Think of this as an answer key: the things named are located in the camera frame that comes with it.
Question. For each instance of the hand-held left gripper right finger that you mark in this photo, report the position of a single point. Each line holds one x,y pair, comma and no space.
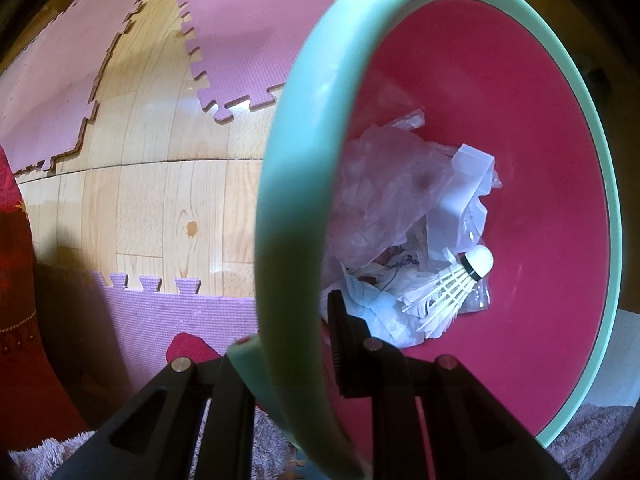
340,350

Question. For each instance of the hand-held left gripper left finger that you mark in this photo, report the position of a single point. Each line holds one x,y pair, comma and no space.
225,410

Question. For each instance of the white plastic bag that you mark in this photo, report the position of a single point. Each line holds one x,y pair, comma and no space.
380,310

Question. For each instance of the white shuttlecock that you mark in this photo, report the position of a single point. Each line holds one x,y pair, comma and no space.
450,290

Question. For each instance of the clear plastic bag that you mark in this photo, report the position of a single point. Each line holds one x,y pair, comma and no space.
390,175

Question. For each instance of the clear plastic container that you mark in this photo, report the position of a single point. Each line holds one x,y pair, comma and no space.
465,170

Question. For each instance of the red bin with green rim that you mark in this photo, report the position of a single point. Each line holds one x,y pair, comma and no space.
525,135

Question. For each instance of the lilac foam mat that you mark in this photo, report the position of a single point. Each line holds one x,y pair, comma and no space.
150,320

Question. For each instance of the pink fluffy cloth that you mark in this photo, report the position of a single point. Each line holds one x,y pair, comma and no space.
595,435
45,455

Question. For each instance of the red embroidered cloth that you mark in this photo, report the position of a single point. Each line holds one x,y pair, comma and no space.
30,335

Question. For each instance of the small pink foam mat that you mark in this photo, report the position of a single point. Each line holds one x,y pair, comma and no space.
250,35

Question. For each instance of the large pink foam mat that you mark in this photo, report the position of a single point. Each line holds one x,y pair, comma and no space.
60,85

